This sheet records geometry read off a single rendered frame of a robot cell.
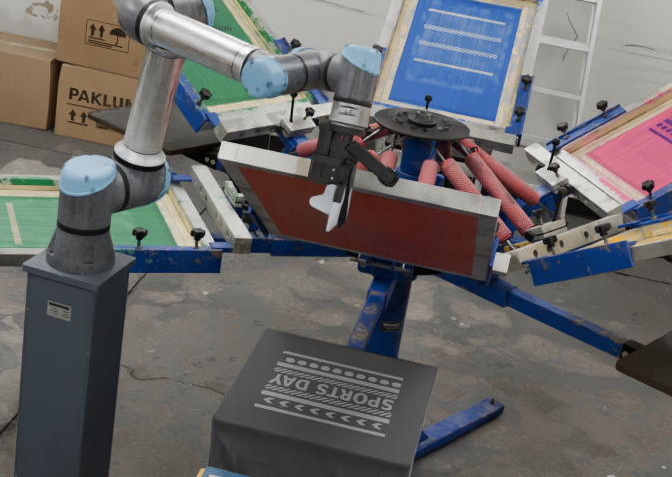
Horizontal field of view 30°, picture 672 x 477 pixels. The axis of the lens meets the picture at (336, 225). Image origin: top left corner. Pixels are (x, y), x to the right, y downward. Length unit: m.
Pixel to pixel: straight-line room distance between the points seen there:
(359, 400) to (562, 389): 2.47
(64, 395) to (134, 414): 1.72
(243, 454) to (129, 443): 1.67
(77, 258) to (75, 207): 0.11
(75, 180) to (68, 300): 0.27
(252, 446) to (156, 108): 0.76
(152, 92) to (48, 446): 0.86
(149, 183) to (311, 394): 0.61
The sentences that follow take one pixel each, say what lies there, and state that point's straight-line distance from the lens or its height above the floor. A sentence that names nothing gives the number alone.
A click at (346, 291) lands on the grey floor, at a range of 5.79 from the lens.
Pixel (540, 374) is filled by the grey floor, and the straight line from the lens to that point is 5.40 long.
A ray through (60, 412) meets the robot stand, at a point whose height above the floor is 0.86.
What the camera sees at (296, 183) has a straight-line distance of 2.64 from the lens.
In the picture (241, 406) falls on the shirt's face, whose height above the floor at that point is 0.95.
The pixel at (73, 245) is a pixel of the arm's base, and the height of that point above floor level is 1.26.
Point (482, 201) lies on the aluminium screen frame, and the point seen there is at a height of 1.55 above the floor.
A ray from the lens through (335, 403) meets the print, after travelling 2.91.
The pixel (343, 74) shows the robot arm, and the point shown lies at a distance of 2.37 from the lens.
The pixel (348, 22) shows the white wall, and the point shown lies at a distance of 7.22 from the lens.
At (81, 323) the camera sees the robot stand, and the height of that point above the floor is 1.09.
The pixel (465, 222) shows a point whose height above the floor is 1.47.
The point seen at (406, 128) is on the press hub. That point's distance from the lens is 3.77.
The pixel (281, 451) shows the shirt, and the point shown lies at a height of 0.91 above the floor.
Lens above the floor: 2.37
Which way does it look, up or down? 21 degrees down
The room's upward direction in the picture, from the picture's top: 9 degrees clockwise
